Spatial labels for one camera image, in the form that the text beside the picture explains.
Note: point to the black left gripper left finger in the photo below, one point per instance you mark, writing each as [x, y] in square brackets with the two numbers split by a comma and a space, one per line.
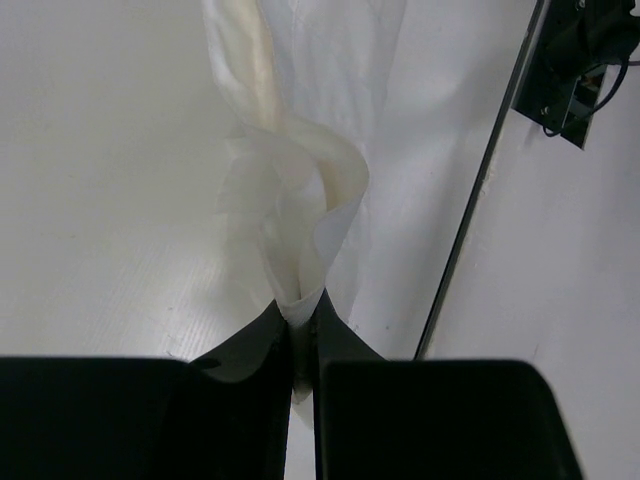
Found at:
[223, 415]

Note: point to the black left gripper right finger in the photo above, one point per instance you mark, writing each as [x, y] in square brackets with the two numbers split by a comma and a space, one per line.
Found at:
[438, 419]

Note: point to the white pleated skirt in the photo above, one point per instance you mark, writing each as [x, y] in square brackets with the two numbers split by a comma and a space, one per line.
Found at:
[307, 83]

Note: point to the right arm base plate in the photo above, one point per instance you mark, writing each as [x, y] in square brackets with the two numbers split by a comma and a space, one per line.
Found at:
[580, 58]

